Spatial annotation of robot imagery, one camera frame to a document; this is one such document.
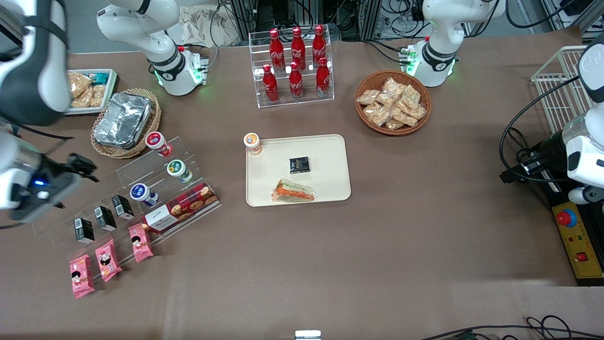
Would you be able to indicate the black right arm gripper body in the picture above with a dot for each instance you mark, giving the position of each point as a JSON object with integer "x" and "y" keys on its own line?
{"x": 53, "y": 166}

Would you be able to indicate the red lid yogurt cup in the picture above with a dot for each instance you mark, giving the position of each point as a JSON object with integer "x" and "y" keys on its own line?
{"x": 155, "y": 140}

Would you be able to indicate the clear acrylic tiered display stand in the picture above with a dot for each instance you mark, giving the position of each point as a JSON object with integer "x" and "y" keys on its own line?
{"x": 108, "y": 189}

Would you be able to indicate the rice cracker snack pack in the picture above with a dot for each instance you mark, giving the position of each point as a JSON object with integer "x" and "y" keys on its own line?
{"x": 79, "y": 83}
{"x": 97, "y": 95}
{"x": 82, "y": 99}

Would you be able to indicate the crumpled beige paper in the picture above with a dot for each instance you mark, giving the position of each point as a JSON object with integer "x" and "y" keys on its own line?
{"x": 203, "y": 26}

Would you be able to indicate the yellow emergency stop control box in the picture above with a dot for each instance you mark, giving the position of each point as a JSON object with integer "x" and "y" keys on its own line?
{"x": 578, "y": 245}

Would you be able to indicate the small black square packet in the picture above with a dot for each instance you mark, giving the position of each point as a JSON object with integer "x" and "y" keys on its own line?
{"x": 299, "y": 165}

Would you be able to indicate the brown round wicker basket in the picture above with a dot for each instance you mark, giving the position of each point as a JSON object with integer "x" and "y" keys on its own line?
{"x": 373, "y": 80}

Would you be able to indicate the pink snack packet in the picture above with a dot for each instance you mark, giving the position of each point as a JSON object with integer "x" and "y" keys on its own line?
{"x": 140, "y": 243}
{"x": 108, "y": 260}
{"x": 81, "y": 277}

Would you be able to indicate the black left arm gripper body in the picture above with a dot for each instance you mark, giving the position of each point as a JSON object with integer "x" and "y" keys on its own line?
{"x": 550, "y": 152}

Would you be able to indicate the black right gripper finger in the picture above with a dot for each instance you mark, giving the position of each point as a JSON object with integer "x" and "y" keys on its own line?
{"x": 82, "y": 163}
{"x": 90, "y": 178}

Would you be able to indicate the aluminium foil container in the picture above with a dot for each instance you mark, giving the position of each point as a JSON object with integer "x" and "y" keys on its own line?
{"x": 122, "y": 120}

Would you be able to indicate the light wicker basket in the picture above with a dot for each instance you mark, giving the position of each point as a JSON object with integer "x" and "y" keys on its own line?
{"x": 106, "y": 150}

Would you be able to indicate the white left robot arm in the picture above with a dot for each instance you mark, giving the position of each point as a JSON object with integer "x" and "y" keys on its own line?
{"x": 439, "y": 28}

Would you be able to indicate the green lid yogurt cup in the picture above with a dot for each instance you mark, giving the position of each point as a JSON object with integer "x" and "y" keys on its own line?
{"x": 176, "y": 167}

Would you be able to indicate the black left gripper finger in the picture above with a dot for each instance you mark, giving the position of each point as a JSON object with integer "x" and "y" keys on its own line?
{"x": 516, "y": 175}
{"x": 530, "y": 163}

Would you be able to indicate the teal snack packet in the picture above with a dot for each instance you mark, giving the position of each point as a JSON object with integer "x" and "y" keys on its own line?
{"x": 100, "y": 77}

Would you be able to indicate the aluminium frame rack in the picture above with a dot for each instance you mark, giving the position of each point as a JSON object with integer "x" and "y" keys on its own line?
{"x": 243, "y": 19}

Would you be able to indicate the blue lid yogurt cup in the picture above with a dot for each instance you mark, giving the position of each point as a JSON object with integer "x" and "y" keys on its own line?
{"x": 140, "y": 191}

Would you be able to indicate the white plastic bin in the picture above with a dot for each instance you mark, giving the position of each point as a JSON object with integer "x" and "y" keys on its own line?
{"x": 112, "y": 87}

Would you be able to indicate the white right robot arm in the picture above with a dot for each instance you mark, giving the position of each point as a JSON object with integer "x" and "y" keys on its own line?
{"x": 37, "y": 71}

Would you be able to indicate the small black carton box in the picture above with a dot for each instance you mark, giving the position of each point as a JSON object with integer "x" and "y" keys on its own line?
{"x": 84, "y": 230}
{"x": 123, "y": 207}
{"x": 104, "y": 218}

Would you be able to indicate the orange lid yogurt cup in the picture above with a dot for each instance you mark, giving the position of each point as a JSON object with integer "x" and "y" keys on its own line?
{"x": 252, "y": 140}

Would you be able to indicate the beige plastic serving tray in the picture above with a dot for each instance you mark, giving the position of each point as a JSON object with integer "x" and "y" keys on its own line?
{"x": 325, "y": 156}

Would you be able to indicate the red cola bottle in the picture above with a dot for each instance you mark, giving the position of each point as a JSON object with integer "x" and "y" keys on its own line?
{"x": 276, "y": 49}
{"x": 296, "y": 82}
{"x": 319, "y": 45}
{"x": 270, "y": 85}
{"x": 298, "y": 47}
{"x": 323, "y": 78}

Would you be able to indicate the brown table cloth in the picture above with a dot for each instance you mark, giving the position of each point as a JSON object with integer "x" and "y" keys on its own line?
{"x": 424, "y": 212}

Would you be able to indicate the clear acrylic bottle rack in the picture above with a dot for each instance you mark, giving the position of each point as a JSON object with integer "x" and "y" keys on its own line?
{"x": 306, "y": 101}

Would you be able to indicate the clear wrapped pastry pack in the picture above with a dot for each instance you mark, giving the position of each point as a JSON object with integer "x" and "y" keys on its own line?
{"x": 391, "y": 88}
{"x": 386, "y": 100}
{"x": 394, "y": 124}
{"x": 368, "y": 97}
{"x": 377, "y": 113}
{"x": 404, "y": 116}
{"x": 417, "y": 112}
{"x": 410, "y": 96}

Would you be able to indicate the plastic triangle sandwich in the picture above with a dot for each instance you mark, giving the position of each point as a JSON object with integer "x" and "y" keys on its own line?
{"x": 292, "y": 191}

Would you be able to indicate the red plaid cookie box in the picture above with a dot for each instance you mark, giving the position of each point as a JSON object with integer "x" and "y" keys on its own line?
{"x": 188, "y": 203}

